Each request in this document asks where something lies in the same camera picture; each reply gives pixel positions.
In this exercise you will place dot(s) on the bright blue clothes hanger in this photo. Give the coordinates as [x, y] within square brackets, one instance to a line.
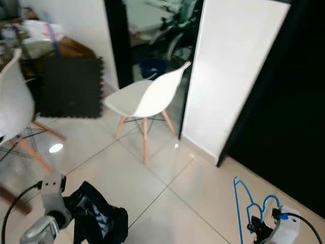
[239, 203]

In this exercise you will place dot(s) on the dark navy garment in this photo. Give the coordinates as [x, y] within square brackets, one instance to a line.
[106, 223]

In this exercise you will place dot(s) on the white chair with wooden legs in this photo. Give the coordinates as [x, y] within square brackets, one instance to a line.
[157, 96]
[12, 107]

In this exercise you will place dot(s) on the black foam puzzle mat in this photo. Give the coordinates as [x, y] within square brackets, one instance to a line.
[71, 86]

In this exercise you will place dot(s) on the brown wooden board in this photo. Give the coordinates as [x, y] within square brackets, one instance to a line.
[78, 48]

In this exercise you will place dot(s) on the dark blue bin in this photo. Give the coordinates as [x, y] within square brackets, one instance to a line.
[153, 68]

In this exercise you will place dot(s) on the blue stick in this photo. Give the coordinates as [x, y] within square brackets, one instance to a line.
[52, 35]

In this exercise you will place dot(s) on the white plastic bag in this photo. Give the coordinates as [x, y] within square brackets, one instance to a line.
[38, 33]

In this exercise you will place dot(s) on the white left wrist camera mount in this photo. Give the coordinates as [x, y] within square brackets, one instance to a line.
[53, 193]

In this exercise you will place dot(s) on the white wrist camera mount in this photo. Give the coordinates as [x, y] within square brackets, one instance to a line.
[287, 229]
[53, 193]

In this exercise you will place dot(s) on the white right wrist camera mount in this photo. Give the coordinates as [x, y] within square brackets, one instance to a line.
[287, 229]

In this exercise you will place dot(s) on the black door frame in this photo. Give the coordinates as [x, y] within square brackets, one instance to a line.
[117, 43]

